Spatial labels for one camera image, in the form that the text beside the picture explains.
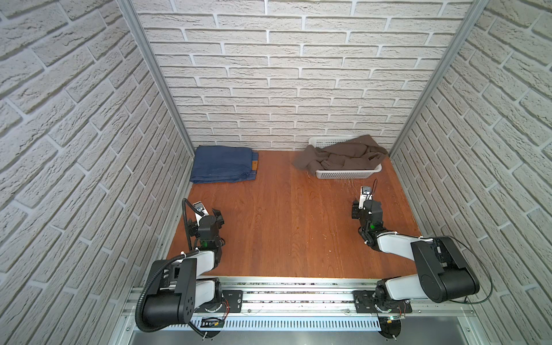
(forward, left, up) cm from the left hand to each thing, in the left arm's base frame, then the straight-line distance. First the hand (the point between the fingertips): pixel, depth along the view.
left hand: (201, 211), depth 87 cm
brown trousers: (+32, -77, +1) cm, 83 cm away
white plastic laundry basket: (+43, -59, 0) cm, 73 cm away
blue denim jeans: (+33, 0, -6) cm, 33 cm away
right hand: (+4, -69, +1) cm, 69 cm away
